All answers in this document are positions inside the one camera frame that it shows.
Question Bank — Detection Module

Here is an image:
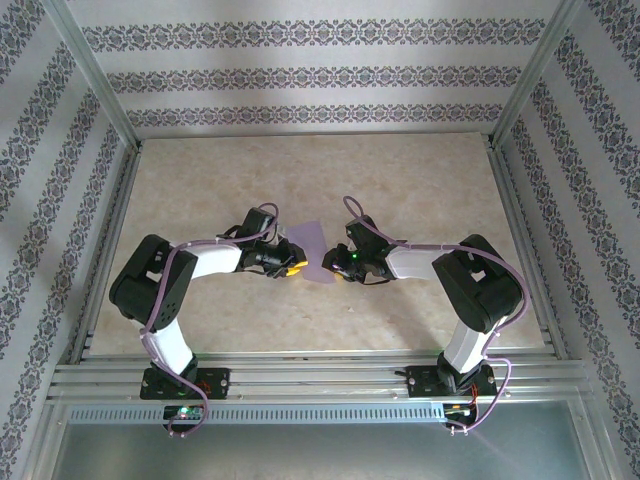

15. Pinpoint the light purple paper sheet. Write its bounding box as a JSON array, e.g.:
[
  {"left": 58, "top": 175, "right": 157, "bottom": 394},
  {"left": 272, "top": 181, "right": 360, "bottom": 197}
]
[{"left": 288, "top": 221, "right": 337, "bottom": 285}]

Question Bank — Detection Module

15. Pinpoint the grey metal panel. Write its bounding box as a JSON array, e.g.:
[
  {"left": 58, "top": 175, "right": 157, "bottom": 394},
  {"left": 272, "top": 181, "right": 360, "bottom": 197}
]
[{"left": 49, "top": 423, "right": 594, "bottom": 480}]

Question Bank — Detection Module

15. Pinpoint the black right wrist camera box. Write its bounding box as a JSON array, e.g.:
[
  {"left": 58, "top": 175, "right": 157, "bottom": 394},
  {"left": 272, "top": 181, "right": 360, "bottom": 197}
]
[{"left": 346, "top": 215, "right": 386, "bottom": 249}]

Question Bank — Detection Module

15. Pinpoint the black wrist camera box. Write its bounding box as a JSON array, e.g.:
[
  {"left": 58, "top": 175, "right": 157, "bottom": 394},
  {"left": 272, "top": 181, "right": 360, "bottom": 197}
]
[
  {"left": 346, "top": 215, "right": 386, "bottom": 249},
  {"left": 239, "top": 207, "right": 277, "bottom": 241}
]

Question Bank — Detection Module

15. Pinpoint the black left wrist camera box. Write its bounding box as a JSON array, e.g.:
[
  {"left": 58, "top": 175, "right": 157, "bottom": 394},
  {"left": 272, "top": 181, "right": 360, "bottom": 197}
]
[{"left": 239, "top": 207, "right": 277, "bottom": 241}]

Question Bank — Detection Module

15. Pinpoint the aluminium mounting rail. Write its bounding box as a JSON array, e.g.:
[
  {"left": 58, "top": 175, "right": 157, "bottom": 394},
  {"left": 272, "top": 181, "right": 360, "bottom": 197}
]
[{"left": 47, "top": 351, "right": 596, "bottom": 405}]

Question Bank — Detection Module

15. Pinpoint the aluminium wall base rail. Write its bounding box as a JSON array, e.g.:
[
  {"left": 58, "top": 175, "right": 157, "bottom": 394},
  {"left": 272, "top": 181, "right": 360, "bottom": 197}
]
[{"left": 135, "top": 129, "right": 496, "bottom": 142}]

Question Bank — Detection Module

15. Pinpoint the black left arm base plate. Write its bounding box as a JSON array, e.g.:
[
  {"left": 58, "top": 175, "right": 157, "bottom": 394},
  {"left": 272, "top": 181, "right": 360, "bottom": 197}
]
[{"left": 139, "top": 367, "right": 232, "bottom": 401}]

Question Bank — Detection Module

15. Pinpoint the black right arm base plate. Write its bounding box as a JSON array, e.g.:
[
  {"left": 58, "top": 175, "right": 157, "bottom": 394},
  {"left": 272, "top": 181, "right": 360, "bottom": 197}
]
[{"left": 405, "top": 364, "right": 499, "bottom": 400}]

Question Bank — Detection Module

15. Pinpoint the grey slotted cable duct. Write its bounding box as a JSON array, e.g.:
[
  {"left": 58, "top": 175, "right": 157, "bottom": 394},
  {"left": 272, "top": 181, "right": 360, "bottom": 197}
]
[{"left": 66, "top": 403, "right": 447, "bottom": 426}]

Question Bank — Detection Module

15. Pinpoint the aluminium side rail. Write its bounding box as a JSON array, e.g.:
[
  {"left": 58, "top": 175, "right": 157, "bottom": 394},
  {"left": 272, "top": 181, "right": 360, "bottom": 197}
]
[
  {"left": 485, "top": 137, "right": 569, "bottom": 360},
  {"left": 69, "top": 142, "right": 145, "bottom": 362}
]

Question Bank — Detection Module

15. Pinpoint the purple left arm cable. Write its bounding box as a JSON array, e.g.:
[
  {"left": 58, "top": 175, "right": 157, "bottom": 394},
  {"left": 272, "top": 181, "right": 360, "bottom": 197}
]
[{"left": 138, "top": 202, "right": 280, "bottom": 440}]

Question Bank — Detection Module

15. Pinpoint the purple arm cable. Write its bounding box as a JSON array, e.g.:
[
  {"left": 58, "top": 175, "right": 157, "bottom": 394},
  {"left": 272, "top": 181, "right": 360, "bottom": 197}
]
[
  {"left": 138, "top": 202, "right": 280, "bottom": 440},
  {"left": 342, "top": 195, "right": 531, "bottom": 436}
]

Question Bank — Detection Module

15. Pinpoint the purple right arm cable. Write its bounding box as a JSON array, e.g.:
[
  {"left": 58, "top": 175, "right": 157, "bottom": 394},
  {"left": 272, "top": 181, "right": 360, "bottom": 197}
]
[{"left": 342, "top": 195, "right": 531, "bottom": 436}]

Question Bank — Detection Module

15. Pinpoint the aluminium frame post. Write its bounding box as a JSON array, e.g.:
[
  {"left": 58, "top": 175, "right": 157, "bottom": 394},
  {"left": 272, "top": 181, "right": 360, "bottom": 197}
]
[
  {"left": 42, "top": 0, "right": 142, "bottom": 146},
  {"left": 572, "top": 399, "right": 624, "bottom": 480},
  {"left": 489, "top": 0, "right": 586, "bottom": 146},
  {"left": 19, "top": 402, "right": 69, "bottom": 480}
]

